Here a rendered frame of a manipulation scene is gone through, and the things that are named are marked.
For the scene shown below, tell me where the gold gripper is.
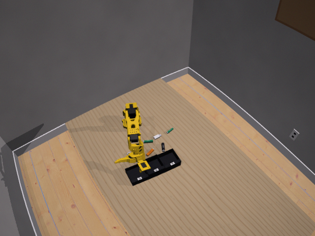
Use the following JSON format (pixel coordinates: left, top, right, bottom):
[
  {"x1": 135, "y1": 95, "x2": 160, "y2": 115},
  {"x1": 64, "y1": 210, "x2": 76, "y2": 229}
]
[{"x1": 115, "y1": 152, "x2": 150, "y2": 173}]

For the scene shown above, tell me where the white usb stick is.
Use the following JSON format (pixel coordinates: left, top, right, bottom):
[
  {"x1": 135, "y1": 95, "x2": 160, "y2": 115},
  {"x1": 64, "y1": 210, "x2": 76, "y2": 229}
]
[{"x1": 153, "y1": 134, "x2": 161, "y2": 140}]

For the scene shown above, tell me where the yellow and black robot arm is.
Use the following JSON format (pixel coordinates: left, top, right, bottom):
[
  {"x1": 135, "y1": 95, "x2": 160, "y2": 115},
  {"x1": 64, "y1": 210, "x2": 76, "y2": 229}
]
[{"x1": 122, "y1": 103, "x2": 144, "y2": 155}]

